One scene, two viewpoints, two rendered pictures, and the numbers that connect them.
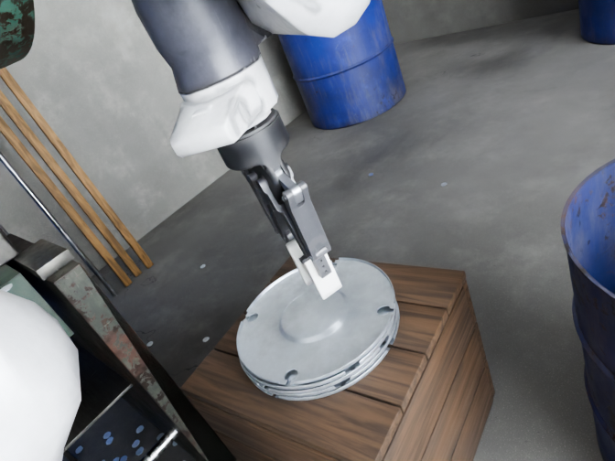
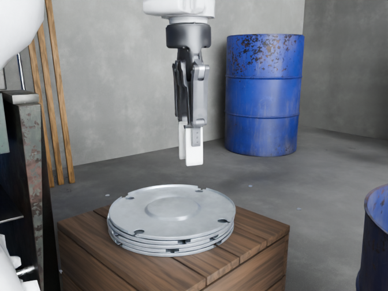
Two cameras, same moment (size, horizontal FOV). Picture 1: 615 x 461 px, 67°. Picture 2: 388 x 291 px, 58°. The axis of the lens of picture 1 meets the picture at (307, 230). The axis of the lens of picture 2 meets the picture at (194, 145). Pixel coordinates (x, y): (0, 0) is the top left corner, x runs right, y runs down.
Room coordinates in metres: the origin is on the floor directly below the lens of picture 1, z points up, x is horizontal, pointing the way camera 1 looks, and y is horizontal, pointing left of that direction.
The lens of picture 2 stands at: (-0.13, 0.02, 0.73)
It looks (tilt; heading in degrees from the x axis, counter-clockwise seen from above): 14 degrees down; 359
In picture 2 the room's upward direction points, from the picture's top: straight up
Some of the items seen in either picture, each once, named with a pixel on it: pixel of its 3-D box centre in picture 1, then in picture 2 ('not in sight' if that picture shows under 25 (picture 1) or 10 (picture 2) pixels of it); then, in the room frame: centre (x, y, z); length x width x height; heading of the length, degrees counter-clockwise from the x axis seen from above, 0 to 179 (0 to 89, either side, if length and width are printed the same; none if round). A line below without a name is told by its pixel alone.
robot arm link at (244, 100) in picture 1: (221, 108); (180, 4); (0.46, 0.03, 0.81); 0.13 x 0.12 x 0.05; 107
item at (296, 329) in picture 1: (313, 313); (172, 207); (0.64, 0.05, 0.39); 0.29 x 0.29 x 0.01
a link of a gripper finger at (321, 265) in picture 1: (321, 261); (197, 132); (0.45, 0.00, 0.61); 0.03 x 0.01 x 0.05; 17
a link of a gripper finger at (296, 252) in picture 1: (306, 259); (186, 140); (0.51, 0.02, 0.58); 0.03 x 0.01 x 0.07; 107
